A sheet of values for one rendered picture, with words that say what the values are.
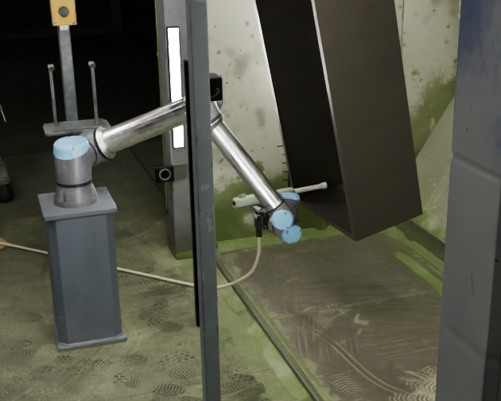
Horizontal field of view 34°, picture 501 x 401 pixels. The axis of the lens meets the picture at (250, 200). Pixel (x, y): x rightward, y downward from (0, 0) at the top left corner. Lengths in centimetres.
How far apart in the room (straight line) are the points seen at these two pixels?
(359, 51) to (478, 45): 178
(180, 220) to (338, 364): 143
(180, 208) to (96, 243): 98
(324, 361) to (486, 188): 200
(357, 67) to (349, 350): 119
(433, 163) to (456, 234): 305
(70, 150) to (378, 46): 134
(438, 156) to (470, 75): 315
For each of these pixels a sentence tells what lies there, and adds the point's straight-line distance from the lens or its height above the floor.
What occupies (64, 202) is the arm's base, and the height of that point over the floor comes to 67.
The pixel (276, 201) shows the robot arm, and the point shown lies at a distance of 344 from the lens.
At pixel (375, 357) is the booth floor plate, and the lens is 358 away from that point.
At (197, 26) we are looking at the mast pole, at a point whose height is 153.
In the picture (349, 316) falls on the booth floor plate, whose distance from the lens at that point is 389.
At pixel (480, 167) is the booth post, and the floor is 135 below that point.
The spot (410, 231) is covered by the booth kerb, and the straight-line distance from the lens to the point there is 474.
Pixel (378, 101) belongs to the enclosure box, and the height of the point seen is 107.
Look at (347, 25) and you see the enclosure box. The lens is 334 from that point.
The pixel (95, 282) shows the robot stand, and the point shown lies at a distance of 369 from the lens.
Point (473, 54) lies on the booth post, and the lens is 165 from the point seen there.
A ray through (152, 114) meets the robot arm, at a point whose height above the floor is 100.
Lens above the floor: 184
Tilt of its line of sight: 20 degrees down
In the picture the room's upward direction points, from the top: 1 degrees counter-clockwise
